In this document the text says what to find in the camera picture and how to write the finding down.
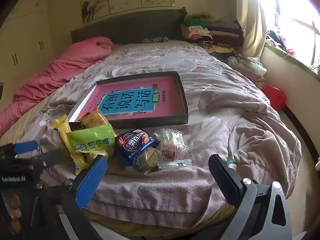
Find orange snack packet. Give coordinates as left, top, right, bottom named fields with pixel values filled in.
left=80, top=106, right=112, bottom=129

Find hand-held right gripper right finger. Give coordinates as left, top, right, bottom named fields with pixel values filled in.
left=209, top=154, right=293, bottom=240

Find green snack packet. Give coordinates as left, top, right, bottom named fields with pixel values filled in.
left=66, top=124, right=115, bottom=159

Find clear greenish snack packet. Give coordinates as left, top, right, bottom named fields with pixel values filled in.
left=132, top=147, right=162, bottom=174

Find pile of folded clothes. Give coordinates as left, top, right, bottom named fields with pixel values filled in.
left=181, top=12, right=244, bottom=55

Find cream wardrobe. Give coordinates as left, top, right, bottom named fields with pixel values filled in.
left=0, top=0, right=57, bottom=100

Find yellow snack packet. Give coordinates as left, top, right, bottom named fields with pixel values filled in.
left=51, top=115, right=89, bottom=177

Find cream curtain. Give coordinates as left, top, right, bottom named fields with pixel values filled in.
left=236, top=0, right=278, bottom=58

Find red bag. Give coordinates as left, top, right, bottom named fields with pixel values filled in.
left=261, top=84, right=287, bottom=110

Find dark patterned cloth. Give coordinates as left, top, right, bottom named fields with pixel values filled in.
left=142, top=37, right=168, bottom=43

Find clothes on windowsill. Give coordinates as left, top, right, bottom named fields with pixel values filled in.
left=265, top=30, right=295, bottom=55

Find green windowsill cloth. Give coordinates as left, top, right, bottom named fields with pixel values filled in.
left=265, top=42, right=320, bottom=77

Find blue cookie packet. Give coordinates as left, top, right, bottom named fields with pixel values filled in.
left=115, top=129, right=160, bottom=168

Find window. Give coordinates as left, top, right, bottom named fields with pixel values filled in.
left=260, top=0, right=320, bottom=68

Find white plastic bag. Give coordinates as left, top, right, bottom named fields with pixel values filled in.
left=226, top=55, right=268, bottom=77

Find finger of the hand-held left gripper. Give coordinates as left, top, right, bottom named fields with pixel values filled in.
left=10, top=150, right=63, bottom=173
left=0, top=141, right=38, bottom=159

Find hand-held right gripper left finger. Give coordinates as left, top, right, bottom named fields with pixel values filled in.
left=22, top=154, right=108, bottom=240

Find floral blanket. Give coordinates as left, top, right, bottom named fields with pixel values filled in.
left=0, top=44, right=303, bottom=230

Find person's left hand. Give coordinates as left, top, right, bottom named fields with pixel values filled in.
left=6, top=194, right=22, bottom=232

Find pink book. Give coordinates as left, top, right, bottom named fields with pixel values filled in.
left=75, top=76, right=187, bottom=122

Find pink shallow box tray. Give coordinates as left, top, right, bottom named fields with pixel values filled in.
left=67, top=71, right=189, bottom=130

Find clear pastry packet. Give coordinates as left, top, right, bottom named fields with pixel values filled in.
left=154, top=128, right=192, bottom=169

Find dark bed headboard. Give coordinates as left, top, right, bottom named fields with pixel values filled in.
left=71, top=9, right=188, bottom=45

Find beige bed sheet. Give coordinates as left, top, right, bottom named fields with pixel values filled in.
left=0, top=97, right=63, bottom=145

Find pink quilt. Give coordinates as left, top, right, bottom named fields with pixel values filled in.
left=0, top=36, right=114, bottom=135

